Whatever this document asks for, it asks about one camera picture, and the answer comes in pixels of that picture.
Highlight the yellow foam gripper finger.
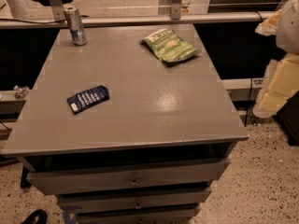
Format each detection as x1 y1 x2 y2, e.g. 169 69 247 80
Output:
253 54 299 119

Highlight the silver blue redbull can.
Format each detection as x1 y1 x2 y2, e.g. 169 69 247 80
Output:
64 7 87 46

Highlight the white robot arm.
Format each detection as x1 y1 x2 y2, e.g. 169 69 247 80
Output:
253 0 299 119

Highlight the top grey drawer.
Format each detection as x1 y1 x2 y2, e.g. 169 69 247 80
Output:
27 158 230 195

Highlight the grey drawer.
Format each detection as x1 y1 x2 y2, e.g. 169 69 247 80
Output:
76 204 200 224
58 187 211 213
27 158 230 195

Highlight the green chips bag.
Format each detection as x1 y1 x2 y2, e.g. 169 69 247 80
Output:
141 29 199 63

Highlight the middle grey drawer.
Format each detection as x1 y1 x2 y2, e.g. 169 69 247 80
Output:
58 187 211 213

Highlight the bottom grey drawer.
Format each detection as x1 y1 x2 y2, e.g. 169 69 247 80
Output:
76 204 200 224

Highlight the grey drawer cabinet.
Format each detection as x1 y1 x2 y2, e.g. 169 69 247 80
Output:
1 23 249 224

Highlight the dark blue snack packet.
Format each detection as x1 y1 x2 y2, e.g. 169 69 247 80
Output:
66 85 109 115

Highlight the small clear glass object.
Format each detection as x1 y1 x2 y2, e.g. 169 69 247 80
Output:
13 85 30 99

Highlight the black shoe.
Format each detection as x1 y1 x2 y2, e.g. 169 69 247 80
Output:
21 209 48 224

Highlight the grey metal rail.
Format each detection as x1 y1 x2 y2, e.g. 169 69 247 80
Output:
0 11 274 29

